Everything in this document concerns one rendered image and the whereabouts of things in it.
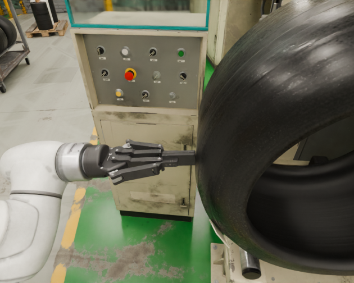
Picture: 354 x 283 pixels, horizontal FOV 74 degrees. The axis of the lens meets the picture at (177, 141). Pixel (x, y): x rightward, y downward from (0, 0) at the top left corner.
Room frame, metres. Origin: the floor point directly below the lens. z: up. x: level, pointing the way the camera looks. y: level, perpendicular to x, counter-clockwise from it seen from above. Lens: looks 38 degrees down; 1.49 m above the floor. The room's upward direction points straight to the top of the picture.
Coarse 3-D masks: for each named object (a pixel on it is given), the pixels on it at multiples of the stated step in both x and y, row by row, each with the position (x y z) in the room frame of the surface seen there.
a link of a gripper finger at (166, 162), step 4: (164, 160) 0.36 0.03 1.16; (168, 160) 0.36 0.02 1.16; (172, 160) 0.36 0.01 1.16; (176, 160) 0.36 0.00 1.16; (160, 164) 0.35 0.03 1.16; (164, 164) 0.36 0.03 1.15; (168, 164) 0.36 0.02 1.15; (172, 164) 0.35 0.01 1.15; (176, 164) 0.35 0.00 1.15; (160, 168) 0.35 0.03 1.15; (156, 172) 0.34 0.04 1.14
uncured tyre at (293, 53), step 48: (336, 0) 0.37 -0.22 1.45; (240, 48) 0.43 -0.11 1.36; (288, 48) 0.31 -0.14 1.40; (336, 48) 0.27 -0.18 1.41; (240, 96) 0.30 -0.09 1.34; (288, 96) 0.26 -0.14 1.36; (336, 96) 0.24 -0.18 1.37; (240, 144) 0.26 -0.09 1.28; (288, 144) 0.24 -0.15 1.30; (240, 192) 0.25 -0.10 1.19; (288, 192) 0.48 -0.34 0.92; (336, 192) 0.45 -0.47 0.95; (240, 240) 0.25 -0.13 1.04; (288, 240) 0.32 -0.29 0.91; (336, 240) 0.32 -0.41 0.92
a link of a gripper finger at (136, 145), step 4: (128, 140) 0.44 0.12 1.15; (132, 140) 0.44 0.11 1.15; (132, 144) 0.43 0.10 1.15; (136, 144) 0.42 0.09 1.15; (140, 144) 0.42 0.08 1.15; (144, 144) 0.42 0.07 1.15; (148, 144) 0.42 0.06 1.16; (152, 144) 0.42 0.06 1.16; (156, 144) 0.41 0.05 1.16; (160, 144) 0.41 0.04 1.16; (136, 148) 0.42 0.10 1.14; (140, 148) 0.42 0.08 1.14; (144, 148) 0.41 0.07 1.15; (148, 148) 0.41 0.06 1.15; (152, 148) 0.41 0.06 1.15; (156, 148) 0.40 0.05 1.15; (160, 148) 0.40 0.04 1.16
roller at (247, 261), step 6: (240, 252) 0.29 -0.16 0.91; (246, 252) 0.29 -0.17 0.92; (240, 258) 0.28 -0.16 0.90; (246, 258) 0.27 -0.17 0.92; (252, 258) 0.27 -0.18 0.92; (246, 264) 0.26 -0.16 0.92; (252, 264) 0.26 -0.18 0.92; (258, 264) 0.26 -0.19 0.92; (246, 270) 0.25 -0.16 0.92; (252, 270) 0.24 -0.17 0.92; (258, 270) 0.25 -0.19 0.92; (246, 276) 0.24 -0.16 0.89; (252, 276) 0.24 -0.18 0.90; (258, 276) 0.24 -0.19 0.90
